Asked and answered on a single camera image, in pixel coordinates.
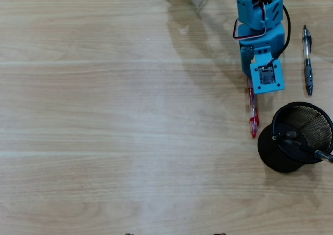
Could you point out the black pen with chrome tip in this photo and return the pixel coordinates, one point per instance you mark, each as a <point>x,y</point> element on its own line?
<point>322,155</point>

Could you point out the clear pen with grey grip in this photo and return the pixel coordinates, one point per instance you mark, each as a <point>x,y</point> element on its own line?
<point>308,76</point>

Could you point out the red clear pen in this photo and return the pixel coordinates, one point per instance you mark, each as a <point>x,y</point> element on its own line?
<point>253,115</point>

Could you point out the teal gripper with servo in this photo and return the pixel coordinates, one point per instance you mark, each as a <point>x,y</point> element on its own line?
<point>246,62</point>

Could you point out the clear pen with black grip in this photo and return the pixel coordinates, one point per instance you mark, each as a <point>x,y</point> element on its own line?
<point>286,135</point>

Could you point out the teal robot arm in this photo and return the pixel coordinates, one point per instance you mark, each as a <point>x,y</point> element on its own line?
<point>249,8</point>

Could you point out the black mesh pen holder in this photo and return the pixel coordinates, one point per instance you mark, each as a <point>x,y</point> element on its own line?
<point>270,154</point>

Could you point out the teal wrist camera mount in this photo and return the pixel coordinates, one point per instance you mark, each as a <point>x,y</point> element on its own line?
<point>268,87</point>

